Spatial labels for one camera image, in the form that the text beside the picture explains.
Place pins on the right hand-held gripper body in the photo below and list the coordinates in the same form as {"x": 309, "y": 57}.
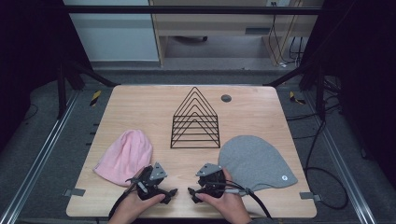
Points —
{"x": 211, "y": 183}

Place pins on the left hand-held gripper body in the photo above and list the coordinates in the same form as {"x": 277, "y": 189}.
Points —
{"x": 146, "y": 183}

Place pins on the pink beanie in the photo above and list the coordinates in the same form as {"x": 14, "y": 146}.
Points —
{"x": 127, "y": 157}

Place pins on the grey beanie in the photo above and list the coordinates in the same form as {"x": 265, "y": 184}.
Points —
{"x": 255, "y": 161}

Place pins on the person's left hand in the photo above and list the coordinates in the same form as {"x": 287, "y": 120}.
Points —
{"x": 134, "y": 208}

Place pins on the person's right hand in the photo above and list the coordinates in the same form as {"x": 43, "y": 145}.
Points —
{"x": 227, "y": 207}

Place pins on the grey table grommet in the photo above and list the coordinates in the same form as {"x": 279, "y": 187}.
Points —
{"x": 226, "y": 98}

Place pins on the yellow black tape strip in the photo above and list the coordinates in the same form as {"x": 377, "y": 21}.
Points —
{"x": 96, "y": 98}
{"x": 294, "y": 98}

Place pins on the white cabinet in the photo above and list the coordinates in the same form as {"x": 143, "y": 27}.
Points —
{"x": 118, "y": 37}

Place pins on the black curtain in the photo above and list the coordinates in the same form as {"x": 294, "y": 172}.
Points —
{"x": 28, "y": 46}
{"x": 364, "y": 62}

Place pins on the grey table bracket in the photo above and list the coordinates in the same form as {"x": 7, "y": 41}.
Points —
{"x": 309, "y": 196}
{"x": 74, "y": 192}

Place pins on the aluminium floor rail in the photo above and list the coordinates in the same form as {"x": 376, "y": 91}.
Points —
{"x": 339, "y": 161}
{"x": 40, "y": 161}

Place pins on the black frame leg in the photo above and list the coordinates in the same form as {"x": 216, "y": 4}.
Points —
{"x": 320, "y": 93}
{"x": 61, "y": 93}

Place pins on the black horizontal frame bar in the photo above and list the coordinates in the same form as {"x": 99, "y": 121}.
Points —
{"x": 186, "y": 9}

